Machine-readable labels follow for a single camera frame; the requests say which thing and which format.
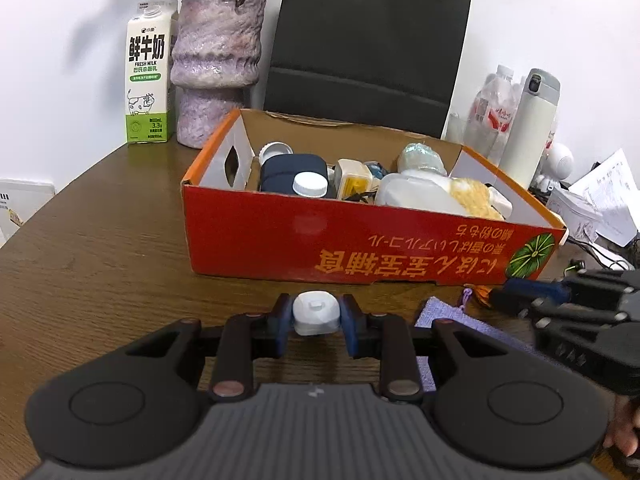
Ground grey patterned box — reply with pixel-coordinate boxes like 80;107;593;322
547;187;604;242

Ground white astronaut figure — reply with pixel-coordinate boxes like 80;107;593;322
542;142;575;187

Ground white printed box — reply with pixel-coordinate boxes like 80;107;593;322
0;178;55;250

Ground purple cloth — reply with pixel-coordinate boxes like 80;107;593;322
413;296;496;394

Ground white plastic jug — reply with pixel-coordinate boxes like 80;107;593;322
375;170;469;216

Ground white round lid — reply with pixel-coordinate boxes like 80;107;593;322
259;142;294;164

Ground navy zip pouch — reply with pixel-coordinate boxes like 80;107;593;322
258;153;330;196

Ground yellow fluffy sponge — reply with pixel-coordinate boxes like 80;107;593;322
447;177;506;221

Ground orange charm with purple tassel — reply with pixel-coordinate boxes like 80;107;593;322
460;284;502;309

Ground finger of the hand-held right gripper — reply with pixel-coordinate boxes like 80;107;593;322
489;268;640;319
530;293;640;346

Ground white thermos bottle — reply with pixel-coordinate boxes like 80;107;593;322
498;68;561;190

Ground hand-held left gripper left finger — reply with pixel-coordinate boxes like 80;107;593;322
122;294;296;403

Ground pale green wrapped item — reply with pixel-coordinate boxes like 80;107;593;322
397;142;449;177

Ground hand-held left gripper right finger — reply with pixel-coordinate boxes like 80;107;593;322
339;294;508;403

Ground white green milk carton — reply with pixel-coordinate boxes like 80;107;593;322
124;0;179;145

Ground small white plastic container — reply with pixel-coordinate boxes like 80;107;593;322
291;291;343;337

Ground blue white packet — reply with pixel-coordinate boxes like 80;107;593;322
364;160;396;181

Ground wooden desk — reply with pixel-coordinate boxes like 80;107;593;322
0;135;640;480

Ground white paper sheets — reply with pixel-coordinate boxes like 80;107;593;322
570;149;640;247

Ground red cardboard box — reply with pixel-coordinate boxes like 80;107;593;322
181;108;569;286

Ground person's right hand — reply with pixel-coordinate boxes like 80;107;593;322
603;394;640;459

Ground black paper bag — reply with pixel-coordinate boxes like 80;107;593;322
263;0;475;140

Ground purple ceramic vase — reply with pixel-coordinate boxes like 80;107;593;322
170;0;268;150

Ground clear plastic water bottle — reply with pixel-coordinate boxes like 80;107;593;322
482;64;526;162
462;77;494;152

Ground white screw cap bottle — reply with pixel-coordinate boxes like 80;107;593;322
293;172;329;199

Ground black cable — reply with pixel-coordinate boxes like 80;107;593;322
564;236;632;273

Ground clear glass cup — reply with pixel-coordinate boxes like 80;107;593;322
445;111;469;144

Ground small yellow white box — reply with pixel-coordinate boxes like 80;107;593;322
334;159;375;201

